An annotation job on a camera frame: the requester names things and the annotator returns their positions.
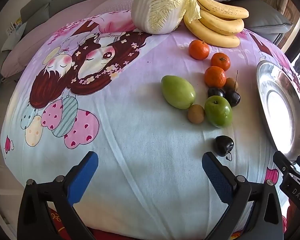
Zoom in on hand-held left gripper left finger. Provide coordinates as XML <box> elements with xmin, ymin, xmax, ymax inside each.
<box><xmin>17</xmin><ymin>151</ymin><xmax>99</xmax><ymax>240</ymax></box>

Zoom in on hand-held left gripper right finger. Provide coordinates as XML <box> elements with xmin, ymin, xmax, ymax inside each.
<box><xmin>202</xmin><ymin>151</ymin><xmax>283</xmax><ymax>240</ymax></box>

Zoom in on round metal plate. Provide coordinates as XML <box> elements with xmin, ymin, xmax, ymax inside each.
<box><xmin>256</xmin><ymin>60</ymin><xmax>300</xmax><ymax>162</ymax></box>

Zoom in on green apple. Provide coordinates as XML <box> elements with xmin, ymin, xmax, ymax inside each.
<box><xmin>204</xmin><ymin>95</ymin><xmax>233</xmax><ymax>128</ymax></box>

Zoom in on small brown kiwi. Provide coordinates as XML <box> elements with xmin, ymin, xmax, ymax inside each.
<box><xmin>188</xmin><ymin>104</ymin><xmax>205</xmax><ymax>124</ymax></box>
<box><xmin>225</xmin><ymin>77</ymin><xmax>239</xmax><ymax>92</ymax></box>

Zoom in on dark cherry with long stem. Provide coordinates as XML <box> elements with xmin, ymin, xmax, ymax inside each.
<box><xmin>224</xmin><ymin>70</ymin><xmax>241</xmax><ymax>107</ymax></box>

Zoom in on green mango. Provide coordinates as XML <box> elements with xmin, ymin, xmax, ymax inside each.
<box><xmin>161</xmin><ymin>75</ymin><xmax>196</xmax><ymax>110</ymax></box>

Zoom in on orange tangerine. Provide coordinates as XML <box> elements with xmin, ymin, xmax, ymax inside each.
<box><xmin>204</xmin><ymin>66</ymin><xmax>227</xmax><ymax>88</ymax></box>
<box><xmin>211</xmin><ymin>52</ymin><xmax>231</xmax><ymax>72</ymax></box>
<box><xmin>189</xmin><ymin>40</ymin><xmax>210</xmax><ymax>60</ymax></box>

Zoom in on printed cartoon blanket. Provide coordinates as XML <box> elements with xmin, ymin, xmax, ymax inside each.
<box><xmin>0</xmin><ymin>12</ymin><xmax>300</xmax><ymax>235</ymax></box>

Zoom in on grey leather cushion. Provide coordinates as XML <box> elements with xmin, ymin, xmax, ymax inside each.
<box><xmin>242</xmin><ymin>4</ymin><xmax>294</xmax><ymax>35</ymax></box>

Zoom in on pink mattress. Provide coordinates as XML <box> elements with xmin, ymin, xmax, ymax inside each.
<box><xmin>1</xmin><ymin>0</ymin><xmax>138</xmax><ymax>78</ymax></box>

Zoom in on pale blue cushion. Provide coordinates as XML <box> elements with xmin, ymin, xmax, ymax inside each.
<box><xmin>1</xmin><ymin>21</ymin><xmax>28</xmax><ymax>52</ymax></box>

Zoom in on napa cabbage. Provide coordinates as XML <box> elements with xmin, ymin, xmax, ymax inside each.
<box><xmin>131</xmin><ymin>0</ymin><xmax>202</xmax><ymax>35</ymax></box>

